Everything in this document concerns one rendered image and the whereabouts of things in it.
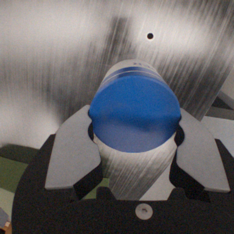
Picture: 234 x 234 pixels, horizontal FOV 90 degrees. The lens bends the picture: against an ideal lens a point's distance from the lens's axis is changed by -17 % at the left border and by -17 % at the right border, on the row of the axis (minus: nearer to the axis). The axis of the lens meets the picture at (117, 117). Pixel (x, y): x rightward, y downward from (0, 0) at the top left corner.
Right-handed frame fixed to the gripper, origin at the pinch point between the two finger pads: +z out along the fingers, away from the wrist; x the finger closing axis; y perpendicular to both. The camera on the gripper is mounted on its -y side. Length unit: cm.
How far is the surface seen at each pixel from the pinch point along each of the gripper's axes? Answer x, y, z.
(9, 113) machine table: -19.1, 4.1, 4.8
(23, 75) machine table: -14.0, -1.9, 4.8
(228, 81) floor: 82, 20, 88
